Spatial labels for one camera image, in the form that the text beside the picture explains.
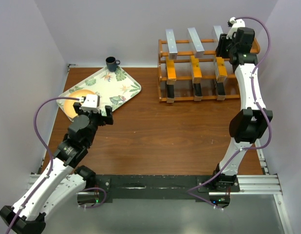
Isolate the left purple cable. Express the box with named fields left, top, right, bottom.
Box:
left=5, top=97, right=85, bottom=234

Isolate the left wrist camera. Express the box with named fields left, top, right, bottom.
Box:
left=81, top=94, right=100, bottom=113

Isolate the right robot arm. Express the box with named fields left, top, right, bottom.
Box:
left=208, top=27, right=273, bottom=192

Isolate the wooden shelf rack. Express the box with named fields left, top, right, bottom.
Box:
left=157, top=36, right=261, bottom=103

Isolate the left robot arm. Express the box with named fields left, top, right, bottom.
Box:
left=0, top=102, right=113, bottom=234

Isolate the dark blue mug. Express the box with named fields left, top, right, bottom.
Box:
left=106, top=57, right=120, bottom=72

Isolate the yellow plate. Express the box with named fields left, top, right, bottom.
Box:
left=63, top=89, right=94, bottom=119

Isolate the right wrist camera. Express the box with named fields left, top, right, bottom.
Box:
left=226, top=17, right=245, bottom=39

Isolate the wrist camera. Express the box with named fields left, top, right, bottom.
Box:
left=81, top=94, right=100, bottom=113
left=226, top=17, right=245, bottom=39

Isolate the white R.O toothpaste box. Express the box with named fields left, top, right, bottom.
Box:
left=166, top=58, right=176, bottom=84

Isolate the black toothpaste box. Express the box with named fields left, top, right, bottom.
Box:
left=193, top=83, right=203, bottom=101
left=214, top=80, right=226, bottom=101
left=166, top=81, right=175, bottom=103

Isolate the leaf-patterned tray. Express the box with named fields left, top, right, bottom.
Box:
left=60, top=67, right=141, bottom=115

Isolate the silver toothpaste box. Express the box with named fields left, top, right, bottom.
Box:
left=212, top=25, right=223, bottom=46
left=166, top=29, right=178, bottom=60
left=188, top=27, right=205, bottom=59

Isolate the orange toothpaste box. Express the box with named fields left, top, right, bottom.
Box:
left=190, top=56, right=202, bottom=84

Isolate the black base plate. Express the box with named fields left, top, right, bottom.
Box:
left=95, top=175, right=240, bottom=205

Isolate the white yellow toothpaste box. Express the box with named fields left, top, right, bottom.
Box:
left=213, top=57, right=227, bottom=83

